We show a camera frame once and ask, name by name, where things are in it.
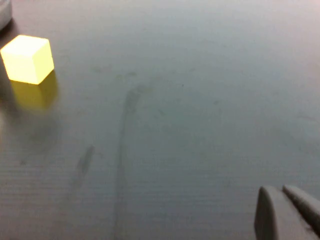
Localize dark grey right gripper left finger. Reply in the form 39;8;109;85
254;185;320;240

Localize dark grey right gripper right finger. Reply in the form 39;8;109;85
282;184;320;237

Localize plain yellow cube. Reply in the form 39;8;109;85
0;34;55;85

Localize stainless steel pot black handles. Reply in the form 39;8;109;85
0;0;13;31

